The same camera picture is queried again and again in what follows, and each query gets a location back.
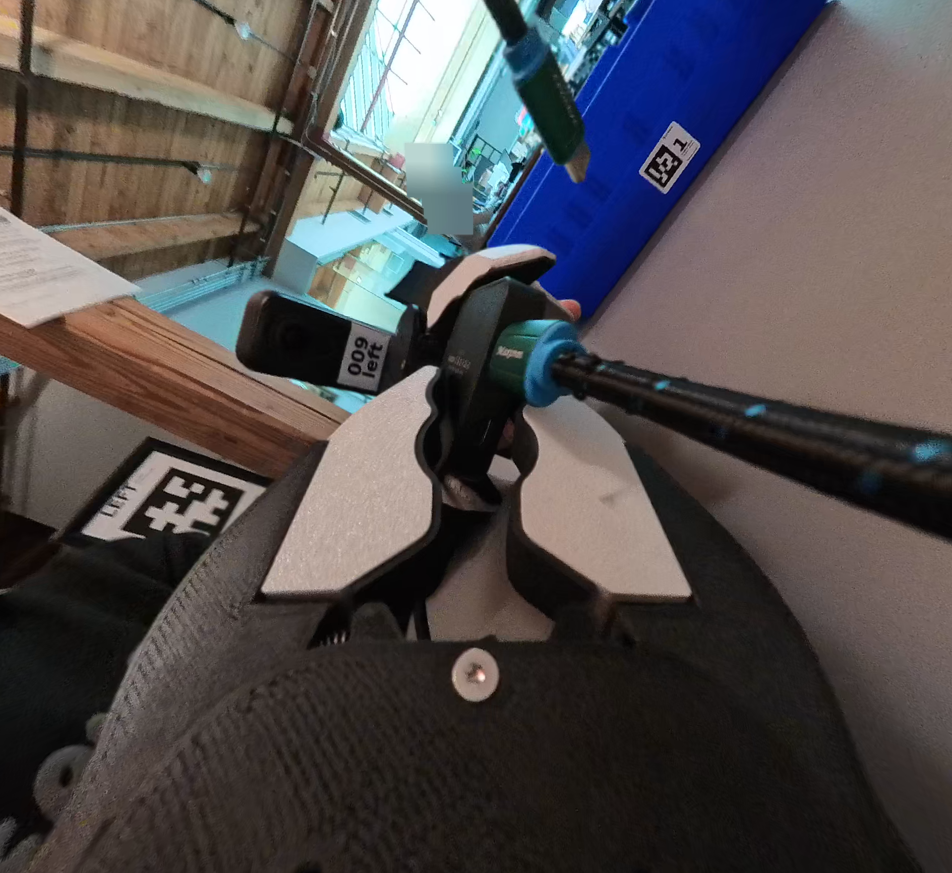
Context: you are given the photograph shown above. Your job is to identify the white marker sticker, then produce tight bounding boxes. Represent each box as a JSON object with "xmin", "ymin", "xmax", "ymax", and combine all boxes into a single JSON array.
[{"xmin": 638, "ymin": 120, "xmax": 702, "ymax": 196}]

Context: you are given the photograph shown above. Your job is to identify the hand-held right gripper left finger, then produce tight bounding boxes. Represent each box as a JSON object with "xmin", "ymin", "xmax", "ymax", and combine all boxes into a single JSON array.
[{"xmin": 259, "ymin": 366, "xmax": 449, "ymax": 602}]

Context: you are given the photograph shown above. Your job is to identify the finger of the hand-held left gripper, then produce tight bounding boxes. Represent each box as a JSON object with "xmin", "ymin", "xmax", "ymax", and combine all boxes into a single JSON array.
[{"xmin": 425, "ymin": 244, "xmax": 557, "ymax": 330}]

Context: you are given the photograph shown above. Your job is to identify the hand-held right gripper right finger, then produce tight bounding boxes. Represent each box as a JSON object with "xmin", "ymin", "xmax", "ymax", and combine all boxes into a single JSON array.
[{"xmin": 506, "ymin": 397, "xmax": 694, "ymax": 605}]

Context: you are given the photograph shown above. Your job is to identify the black cable with green plugs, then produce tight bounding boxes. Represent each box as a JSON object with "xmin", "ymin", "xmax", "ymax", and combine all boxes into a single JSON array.
[{"xmin": 439, "ymin": 0, "xmax": 952, "ymax": 543}]

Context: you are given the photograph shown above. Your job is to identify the wooden post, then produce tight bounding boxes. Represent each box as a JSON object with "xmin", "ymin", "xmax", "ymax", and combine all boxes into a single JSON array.
[{"xmin": 0, "ymin": 293, "xmax": 352, "ymax": 480}]

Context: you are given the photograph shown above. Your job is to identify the black hub with short cable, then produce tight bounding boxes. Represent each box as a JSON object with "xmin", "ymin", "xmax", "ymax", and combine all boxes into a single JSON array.
[{"xmin": 439, "ymin": 277, "xmax": 547, "ymax": 487}]

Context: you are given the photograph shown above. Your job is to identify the person's dark clothing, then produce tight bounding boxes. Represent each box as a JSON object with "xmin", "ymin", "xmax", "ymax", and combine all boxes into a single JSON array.
[{"xmin": 0, "ymin": 509, "xmax": 224, "ymax": 873}]

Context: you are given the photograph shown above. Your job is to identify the black white marker board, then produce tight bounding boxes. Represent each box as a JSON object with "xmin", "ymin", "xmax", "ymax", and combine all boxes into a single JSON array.
[{"xmin": 56, "ymin": 436, "xmax": 272, "ymax": 554}]

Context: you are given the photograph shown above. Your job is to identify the grey desk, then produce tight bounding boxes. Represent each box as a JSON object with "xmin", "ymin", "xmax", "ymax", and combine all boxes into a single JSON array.
[{"xmin": 427, "ymin": 0, "xmax": 952, "ymax": 873}]

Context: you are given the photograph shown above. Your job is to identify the blue plastic bin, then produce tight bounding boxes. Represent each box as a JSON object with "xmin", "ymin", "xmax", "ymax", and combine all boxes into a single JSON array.
[{"xmin": 487, "ymin": 0, "xmax": 830, "ymax": 324}]

